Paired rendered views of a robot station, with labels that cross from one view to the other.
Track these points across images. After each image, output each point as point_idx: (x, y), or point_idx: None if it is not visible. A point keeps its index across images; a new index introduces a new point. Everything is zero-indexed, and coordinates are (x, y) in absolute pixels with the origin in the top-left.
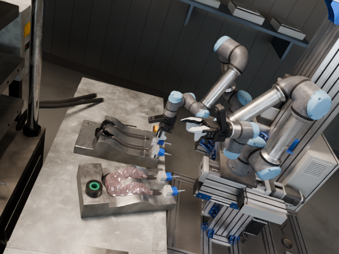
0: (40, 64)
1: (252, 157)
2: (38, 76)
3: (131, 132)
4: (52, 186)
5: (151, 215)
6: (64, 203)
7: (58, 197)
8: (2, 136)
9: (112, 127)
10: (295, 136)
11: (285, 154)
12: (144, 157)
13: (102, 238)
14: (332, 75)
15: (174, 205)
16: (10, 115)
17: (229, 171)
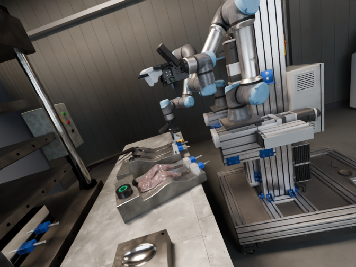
0: (64, 132)
1: (238, 95)
2: (68, 140)
3: (156, 150)
4: (101, 211)
5: (188, 193)
6: (110, 218)
7: (106, 216)
8: (49, 189)
9: (140, 152)
10: (253, 44)
11: (272, 88)
12: (168, 157)
13: (145, 231)
14: None
15: (204, 174)
16: (55, 174)
17: (232, 123)
